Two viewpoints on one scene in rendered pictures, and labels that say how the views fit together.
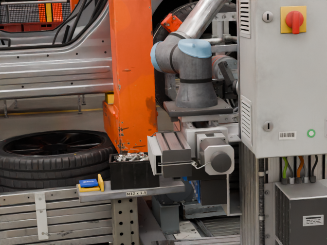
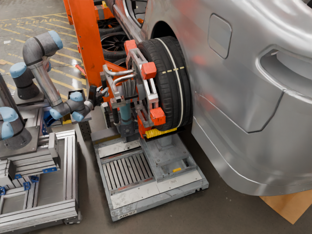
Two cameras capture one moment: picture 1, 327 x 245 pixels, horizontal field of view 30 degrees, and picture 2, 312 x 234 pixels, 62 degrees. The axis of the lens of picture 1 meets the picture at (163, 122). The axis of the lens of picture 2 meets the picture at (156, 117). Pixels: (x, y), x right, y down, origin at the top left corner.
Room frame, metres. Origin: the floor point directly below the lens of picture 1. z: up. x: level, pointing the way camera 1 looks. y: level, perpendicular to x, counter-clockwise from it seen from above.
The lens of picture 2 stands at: (2.90, -1.81, 1.94)
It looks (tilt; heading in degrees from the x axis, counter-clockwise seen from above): 42 degrees down; 83
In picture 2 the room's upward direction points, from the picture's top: 2 degrees counter-clockwise
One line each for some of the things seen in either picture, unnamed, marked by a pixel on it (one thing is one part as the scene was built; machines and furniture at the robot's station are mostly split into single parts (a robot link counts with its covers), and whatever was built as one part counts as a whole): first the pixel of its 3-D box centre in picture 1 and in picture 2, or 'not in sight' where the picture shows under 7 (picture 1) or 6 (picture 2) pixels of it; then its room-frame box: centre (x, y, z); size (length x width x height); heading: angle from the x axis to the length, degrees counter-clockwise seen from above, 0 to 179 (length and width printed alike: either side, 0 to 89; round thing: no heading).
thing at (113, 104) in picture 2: not in sight; (118, 101); (2.83, -0.49, 0.93); 0.09 x 0.05 x 0.05; 12
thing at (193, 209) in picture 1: (220, 196); (165, 152); (3.17, -0.29, 0.13); 0.50 x 0.36 x 0.10; 102
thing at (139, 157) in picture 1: (134, 168); (76, 100); (2.43, 0.13, 0.51); 0.20 x 0.14 x 0.13; 94
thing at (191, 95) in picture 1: (196, 91); (26, 87); (2.17, -0.12, 0.87); 0.15 x 0.15 x 0.10
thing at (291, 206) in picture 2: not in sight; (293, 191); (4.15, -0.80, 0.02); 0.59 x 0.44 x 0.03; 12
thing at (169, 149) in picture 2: not in sight; (164, 135); (3.16, -0.25, 0.32); 0.40 x 0.30 x 0.28; 102
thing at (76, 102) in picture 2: not in sight; (75, 102); (2.55, -0.42, 0.91); 0.11 x 0.08 x 0.11; 38
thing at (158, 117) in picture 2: not in sight; (157, 116); (3.06, -0.59, 0.85); 0.09 x 0.08 x 0.07; 102
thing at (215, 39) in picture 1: (205, 33); (118, 64); (2.86, -0.21, 1.03); 0.19 x 0.18 x 0.11; 12
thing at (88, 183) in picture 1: (88, 184); not in sight; (2.39, 0.32, 0.47); 0.07 x 0.07 x 0.02; 12
